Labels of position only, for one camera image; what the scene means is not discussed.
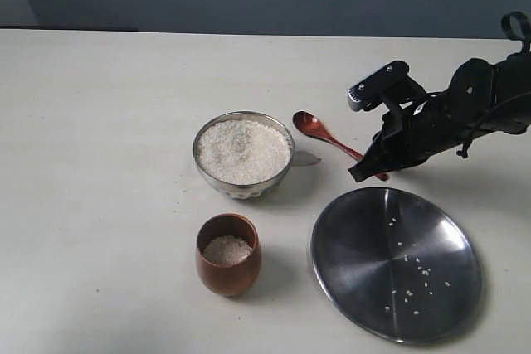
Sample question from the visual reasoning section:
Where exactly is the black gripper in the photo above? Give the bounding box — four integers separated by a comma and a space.
347, 61, 477, 182

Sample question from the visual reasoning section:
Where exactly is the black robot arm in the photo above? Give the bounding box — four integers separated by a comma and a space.
348, 52, 530, 182

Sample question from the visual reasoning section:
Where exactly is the glass bowl of rice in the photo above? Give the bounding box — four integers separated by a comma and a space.
192, 111, 320, 200

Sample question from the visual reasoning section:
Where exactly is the red wooden spoon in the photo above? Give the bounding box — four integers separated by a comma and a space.
292, 110, 363, 162

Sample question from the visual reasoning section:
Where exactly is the black cable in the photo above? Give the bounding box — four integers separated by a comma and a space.
455, 11, 531, 159

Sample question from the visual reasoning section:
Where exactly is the brown wooden cup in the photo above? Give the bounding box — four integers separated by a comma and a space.
196, 213, 261, 297

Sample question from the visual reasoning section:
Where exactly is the round steel plate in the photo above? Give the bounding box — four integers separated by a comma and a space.
309, 187, 483, 345

